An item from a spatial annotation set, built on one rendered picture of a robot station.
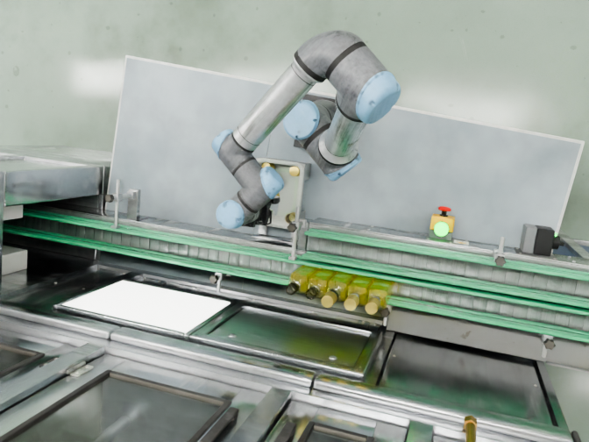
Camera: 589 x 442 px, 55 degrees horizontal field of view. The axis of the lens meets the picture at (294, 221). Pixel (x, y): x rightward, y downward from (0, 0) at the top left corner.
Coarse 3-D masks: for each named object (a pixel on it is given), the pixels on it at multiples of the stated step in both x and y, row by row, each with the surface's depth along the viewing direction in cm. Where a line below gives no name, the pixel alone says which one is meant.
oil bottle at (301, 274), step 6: (300, 270) 169; (306, 270) 170; (312, 270) 171; (294, 276) 163; (300, 276) 163; (306, 276) 163; (288, 282) 163; (300, 282) 162; (306, 282) 163; (300, 288) 162; (306, 288) 164
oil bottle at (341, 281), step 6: (336, 276) 166; (342, 276) 167; (348, 276) 168; (354, 276) 171; (330, 282) 160; (336, 282) 160; (342, 282) 161; (348, 282) 163; (330, 288) 160; (336, 288) 159; (342, 288) 159; (342, 294) 159; (342, 300) 160
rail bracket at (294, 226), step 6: (294, 222) 173; (300, 222) 174; (306, 222) 180; (288, 228) 169; (294, 228) 169; (300, 228) 174; (294, 234) 174; (294, 240) 175; (294, 246) 175; (294, 252) 175; (288, 258) 175; (294, 258) 174
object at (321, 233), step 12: (348, 240) 169; (360, 240) 168; (372, 240) 172; (384, 240) 173; (420, 252) 164; (432, 252) 163; (444, 252) 167; (456, 252) 167; (492, 264) 158; (504, 264) 157; (516, 264) 159; (528, 264) 161; (564, 276) 153; (576, 276) 152; (588, 276) 153
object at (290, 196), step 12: (276, 168) 193; (288, 168) 192; (300, 168) 184; (288, 180) 193; (300, 180) 184; (288, 192) 193; (300, 192) 185; (288, 204) 194; (300, 204) 186; (276, 216) 195
